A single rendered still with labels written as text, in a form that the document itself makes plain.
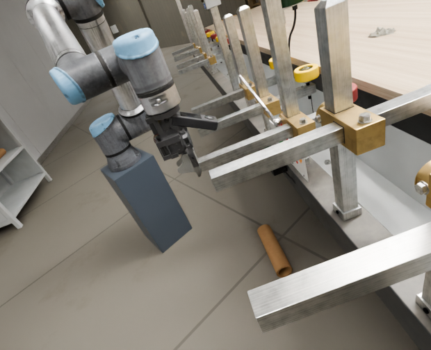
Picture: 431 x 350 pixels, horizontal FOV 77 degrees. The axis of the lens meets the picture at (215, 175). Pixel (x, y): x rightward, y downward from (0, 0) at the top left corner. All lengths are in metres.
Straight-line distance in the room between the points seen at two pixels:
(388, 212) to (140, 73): 0.69
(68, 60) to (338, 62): 0.58
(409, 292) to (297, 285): 0.33
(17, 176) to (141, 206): 2.63
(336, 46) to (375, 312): 1.09
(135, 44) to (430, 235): 0.55
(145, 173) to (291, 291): 1.33
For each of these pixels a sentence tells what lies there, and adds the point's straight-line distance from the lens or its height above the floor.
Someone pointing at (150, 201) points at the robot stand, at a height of 0.37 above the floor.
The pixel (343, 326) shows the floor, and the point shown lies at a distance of 1.34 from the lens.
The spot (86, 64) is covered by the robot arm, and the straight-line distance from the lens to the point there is 0.73.
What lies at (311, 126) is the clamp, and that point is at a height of 0.86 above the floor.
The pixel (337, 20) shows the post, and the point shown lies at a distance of 0.50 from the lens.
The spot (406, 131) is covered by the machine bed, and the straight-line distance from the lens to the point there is 0.79.
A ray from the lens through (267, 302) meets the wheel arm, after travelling 0.29.
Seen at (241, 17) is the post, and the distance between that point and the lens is 0.96.
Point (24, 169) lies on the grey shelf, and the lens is 3.97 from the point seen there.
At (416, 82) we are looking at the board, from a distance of 0.80.
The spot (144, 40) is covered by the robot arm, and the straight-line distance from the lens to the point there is 0.62.
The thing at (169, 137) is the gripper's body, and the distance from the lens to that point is 0.67.
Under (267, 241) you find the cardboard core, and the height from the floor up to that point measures 0.08.
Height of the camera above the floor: 1.21
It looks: 32 degrees down
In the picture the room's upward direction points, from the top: 22 degrees counter-clockwise
